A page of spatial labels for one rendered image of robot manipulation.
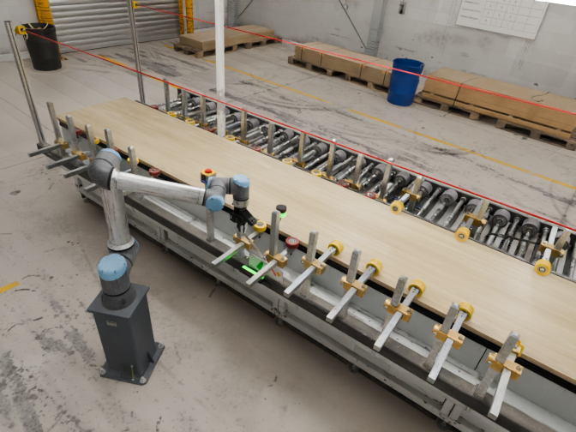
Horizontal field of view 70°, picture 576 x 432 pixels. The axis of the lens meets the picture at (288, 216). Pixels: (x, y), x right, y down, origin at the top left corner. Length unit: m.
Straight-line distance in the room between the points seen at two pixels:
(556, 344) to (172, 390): 2.17
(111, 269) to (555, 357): 2.25
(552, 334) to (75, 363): 2.80
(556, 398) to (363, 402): 1.09
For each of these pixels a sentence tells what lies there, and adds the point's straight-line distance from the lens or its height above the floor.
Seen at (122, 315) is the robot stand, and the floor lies 0.60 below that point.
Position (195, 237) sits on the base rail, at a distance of 2.82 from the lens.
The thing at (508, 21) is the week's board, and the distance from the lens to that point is 8.83.
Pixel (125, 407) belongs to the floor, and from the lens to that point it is 2.89.
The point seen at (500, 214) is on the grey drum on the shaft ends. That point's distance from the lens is 3.36.
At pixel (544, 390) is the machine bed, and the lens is 2.45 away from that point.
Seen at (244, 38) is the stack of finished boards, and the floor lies 0.25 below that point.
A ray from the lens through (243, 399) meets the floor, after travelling 2.83.
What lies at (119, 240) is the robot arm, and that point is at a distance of 2.49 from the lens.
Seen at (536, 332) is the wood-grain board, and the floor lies 0.90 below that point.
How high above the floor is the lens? 2.44
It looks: 35 degrees down
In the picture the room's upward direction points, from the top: 6 degrees clockwise
